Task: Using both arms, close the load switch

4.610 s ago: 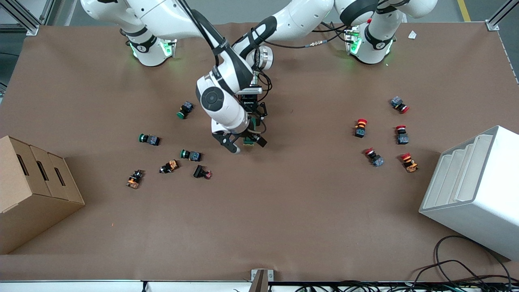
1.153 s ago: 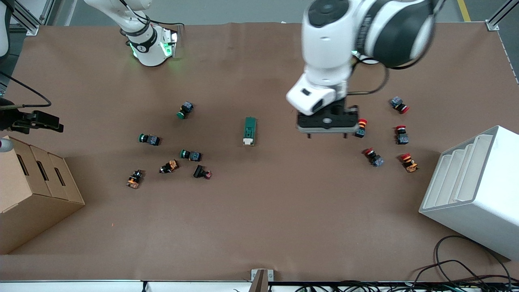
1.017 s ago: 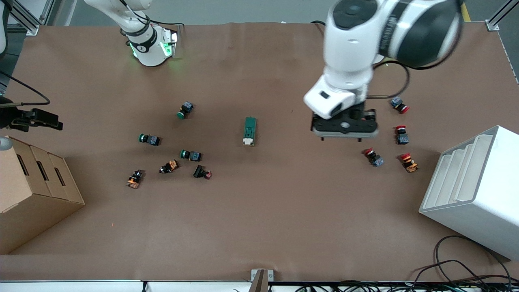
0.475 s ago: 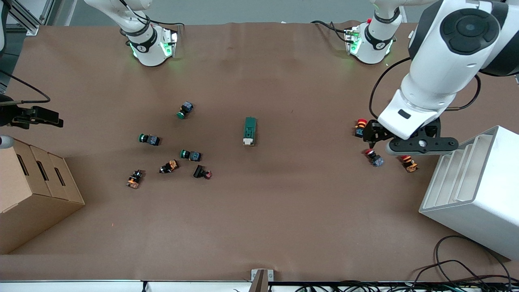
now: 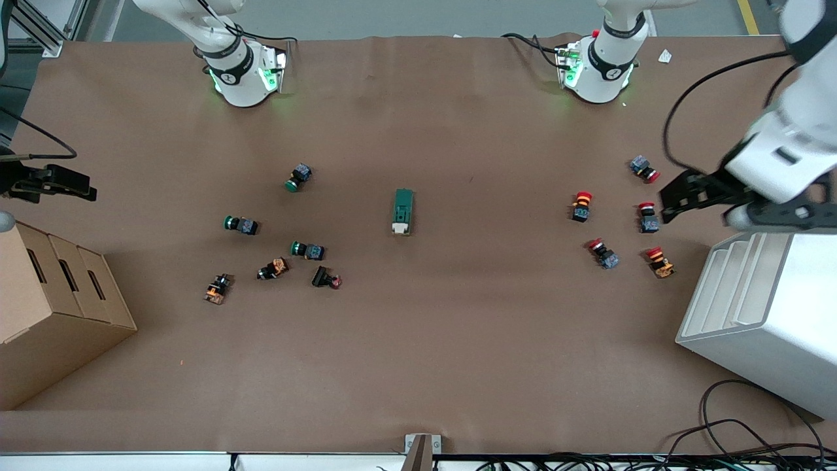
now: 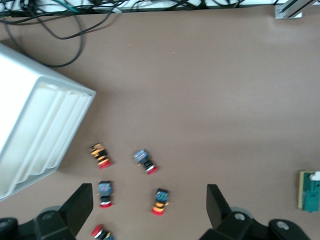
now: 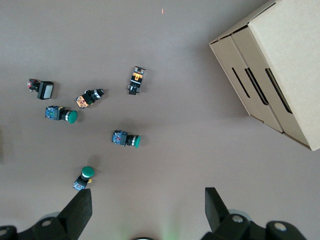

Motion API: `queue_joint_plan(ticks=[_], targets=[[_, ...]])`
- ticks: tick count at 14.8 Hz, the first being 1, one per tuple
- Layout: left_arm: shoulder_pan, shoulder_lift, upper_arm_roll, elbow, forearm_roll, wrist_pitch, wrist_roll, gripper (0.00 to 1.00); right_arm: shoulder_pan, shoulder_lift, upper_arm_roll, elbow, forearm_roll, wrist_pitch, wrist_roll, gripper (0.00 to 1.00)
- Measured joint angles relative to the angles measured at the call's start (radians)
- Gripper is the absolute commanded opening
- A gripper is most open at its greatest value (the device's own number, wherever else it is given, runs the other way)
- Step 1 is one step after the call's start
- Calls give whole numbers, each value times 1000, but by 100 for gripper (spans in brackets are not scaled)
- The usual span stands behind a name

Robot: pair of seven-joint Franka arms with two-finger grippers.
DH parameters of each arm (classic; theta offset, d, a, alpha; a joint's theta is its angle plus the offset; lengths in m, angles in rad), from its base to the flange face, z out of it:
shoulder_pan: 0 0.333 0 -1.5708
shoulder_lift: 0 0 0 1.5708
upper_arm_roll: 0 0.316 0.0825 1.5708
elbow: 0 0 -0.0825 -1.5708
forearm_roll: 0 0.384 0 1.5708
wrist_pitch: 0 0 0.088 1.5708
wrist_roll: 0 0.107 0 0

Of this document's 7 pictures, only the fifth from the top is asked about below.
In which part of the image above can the green load switch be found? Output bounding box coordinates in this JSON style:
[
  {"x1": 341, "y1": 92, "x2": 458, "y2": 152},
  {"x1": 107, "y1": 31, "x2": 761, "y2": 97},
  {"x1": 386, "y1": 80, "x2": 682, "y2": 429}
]
[{"x1": 391, "y1": 188, "x2": 415, "y2": 236}]

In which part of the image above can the brown cardboard box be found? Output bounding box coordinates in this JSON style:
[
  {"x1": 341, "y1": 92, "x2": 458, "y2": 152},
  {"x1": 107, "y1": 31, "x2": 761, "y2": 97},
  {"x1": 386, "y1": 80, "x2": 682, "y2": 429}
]
[{"x1": 0, "y1": 218, "x2": 138, "y2": 411}]

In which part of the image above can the white foam box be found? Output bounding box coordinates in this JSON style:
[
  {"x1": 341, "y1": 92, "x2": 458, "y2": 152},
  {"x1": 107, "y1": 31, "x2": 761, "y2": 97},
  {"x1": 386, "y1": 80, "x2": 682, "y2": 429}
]
[{"x1": 675, "y1": 229, "x2": 837, "y2": 421}]

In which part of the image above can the black button orange block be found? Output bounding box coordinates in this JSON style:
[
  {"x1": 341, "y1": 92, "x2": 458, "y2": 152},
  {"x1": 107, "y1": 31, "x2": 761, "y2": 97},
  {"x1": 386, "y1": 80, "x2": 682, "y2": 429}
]
[
  {"x1": 256, "y1": 257, "x2": 290, "y2": 281},
  {"x1": 203, "y1": 273, "x2": 233, "y2": 305}
]

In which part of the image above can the brown paper table cover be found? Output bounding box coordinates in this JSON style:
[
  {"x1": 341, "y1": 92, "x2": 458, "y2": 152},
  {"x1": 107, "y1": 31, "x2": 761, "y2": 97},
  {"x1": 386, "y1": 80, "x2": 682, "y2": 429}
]
[{"x1": 0, "y1": 33, "x2": 837, "y2": 453}]

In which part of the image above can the white table edge profile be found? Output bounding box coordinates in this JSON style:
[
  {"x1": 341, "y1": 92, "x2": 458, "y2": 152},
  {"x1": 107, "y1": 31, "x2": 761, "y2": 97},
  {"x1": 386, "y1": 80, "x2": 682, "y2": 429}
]
[{"x1": 0, "y1": 451, "x2": 406, "y2": 471}]

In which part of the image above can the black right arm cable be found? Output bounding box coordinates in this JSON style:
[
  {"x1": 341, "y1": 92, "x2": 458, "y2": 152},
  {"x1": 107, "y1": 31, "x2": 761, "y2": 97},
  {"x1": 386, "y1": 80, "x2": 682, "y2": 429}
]
[{"x1": 0, "y1": 105, "x2": 78, "y2": 161}]

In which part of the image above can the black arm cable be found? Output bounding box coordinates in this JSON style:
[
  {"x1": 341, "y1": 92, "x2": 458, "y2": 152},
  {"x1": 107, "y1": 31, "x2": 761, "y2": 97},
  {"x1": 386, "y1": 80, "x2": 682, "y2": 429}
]
[
  {"x1": 0, "y1": 105, "x2": 78, "y2": 161},
  {"x1": 662, "y1": 51, "x2": 802, "y2": 175}
]

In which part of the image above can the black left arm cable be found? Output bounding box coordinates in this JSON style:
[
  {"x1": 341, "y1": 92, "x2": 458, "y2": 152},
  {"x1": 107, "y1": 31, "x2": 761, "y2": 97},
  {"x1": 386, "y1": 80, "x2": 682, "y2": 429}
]
[{"x1": 662, "y1": 51, "x2": 802, "y2": 175}]

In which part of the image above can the aluminium frame profile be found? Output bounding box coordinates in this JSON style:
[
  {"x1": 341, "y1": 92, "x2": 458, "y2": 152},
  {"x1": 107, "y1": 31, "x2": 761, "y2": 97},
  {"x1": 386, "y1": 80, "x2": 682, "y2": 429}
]
[{"x1": 0, "y1": 0, "x2": 90, "y2": 58}]

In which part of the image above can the black looped cable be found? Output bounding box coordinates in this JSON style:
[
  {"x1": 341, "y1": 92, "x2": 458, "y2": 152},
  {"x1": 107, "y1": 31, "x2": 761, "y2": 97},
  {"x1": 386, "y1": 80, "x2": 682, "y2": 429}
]
[{"x1": 667, "y1": 379, "x2": 828, "y2": 459}]

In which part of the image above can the black base cable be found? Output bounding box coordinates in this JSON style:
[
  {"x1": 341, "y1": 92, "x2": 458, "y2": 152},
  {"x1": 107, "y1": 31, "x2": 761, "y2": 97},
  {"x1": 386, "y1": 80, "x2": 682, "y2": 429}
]
[
  {"x1": 199, "y1": 0, "x2": 294, "y2": 46},
  {"x1": 502, "y1": 33, "x2": 564, "y2": 69}
]

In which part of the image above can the black switch red lens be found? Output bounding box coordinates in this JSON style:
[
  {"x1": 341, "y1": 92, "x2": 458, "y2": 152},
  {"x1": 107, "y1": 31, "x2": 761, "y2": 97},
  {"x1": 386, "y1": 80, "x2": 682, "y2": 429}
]
[{"x1": 311, "y1": 265, "x2": 343, "y2": 290}]

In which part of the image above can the black cable bundle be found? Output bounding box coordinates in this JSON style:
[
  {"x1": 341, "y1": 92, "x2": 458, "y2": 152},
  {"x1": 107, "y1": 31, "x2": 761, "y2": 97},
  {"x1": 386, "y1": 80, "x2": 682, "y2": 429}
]
[{"x1": 458, "y1": 450, "x2": 837, "y2": 471}]

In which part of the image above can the grey metal bracket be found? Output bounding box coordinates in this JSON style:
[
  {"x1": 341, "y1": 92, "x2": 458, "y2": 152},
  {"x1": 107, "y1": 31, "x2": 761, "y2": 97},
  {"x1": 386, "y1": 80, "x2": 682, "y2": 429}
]
[{"x1": 405, "y1": 433, "x2": 442, "y2": 455}]

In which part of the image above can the brown mounting post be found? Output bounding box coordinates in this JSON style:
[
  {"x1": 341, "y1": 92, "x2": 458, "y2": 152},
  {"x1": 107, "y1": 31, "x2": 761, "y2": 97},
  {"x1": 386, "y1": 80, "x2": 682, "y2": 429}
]
[{"x1": 400, "y1": 436, "x2": 434, "y2": 471}]

